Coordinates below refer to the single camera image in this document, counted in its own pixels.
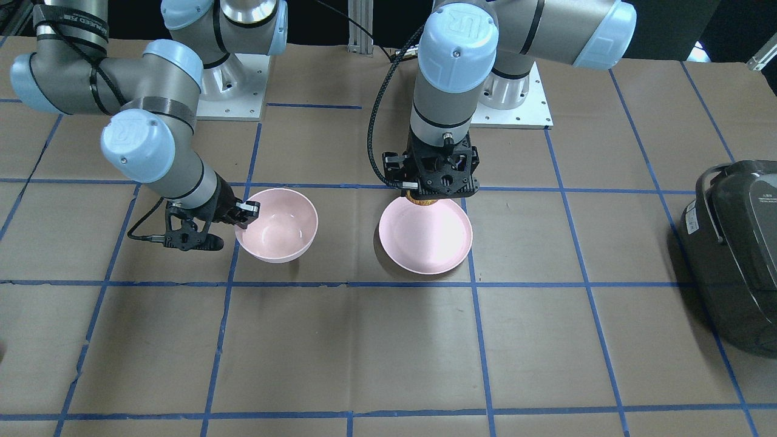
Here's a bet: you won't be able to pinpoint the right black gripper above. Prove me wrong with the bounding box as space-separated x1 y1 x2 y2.
163 176 261 251

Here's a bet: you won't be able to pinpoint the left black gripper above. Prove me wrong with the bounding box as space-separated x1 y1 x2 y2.
381 133 480 200

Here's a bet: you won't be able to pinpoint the red yellow apple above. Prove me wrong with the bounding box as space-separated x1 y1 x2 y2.
404 191 438 206

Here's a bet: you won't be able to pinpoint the pink bowl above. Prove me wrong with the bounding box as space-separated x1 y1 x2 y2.
235 188 319 263

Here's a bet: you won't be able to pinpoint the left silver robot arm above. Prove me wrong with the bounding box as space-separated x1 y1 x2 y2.
366 1 637 203

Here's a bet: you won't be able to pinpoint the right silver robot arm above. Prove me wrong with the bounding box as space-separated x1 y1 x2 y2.
9 1 288 251

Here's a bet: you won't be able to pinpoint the pink plate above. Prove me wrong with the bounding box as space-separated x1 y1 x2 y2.
378 197 473 276

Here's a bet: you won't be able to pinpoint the dark rice cooker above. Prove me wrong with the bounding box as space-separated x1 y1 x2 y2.
679 160 776 359

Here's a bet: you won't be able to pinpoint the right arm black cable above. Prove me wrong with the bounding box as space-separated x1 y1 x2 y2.
126 197 168 242

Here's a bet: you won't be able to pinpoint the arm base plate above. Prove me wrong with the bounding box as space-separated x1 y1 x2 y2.
197 53 273 121
470 62 554 129

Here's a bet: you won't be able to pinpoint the aluminium frame post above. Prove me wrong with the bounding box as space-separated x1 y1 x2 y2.
347 1 374 58

